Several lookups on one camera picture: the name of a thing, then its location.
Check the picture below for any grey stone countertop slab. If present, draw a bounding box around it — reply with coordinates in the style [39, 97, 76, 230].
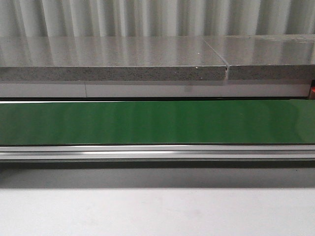
[0, 36, 226, 81]

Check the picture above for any aluminium conveyor side rail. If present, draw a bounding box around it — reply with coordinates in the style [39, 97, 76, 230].
[0, 145, 315, 162]

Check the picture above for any white pleated curtain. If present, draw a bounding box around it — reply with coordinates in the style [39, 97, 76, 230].
[0, 0, 315, 37]

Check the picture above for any green conveyor belt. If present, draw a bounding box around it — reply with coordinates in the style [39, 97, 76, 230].
[0, 99, 315, 146]

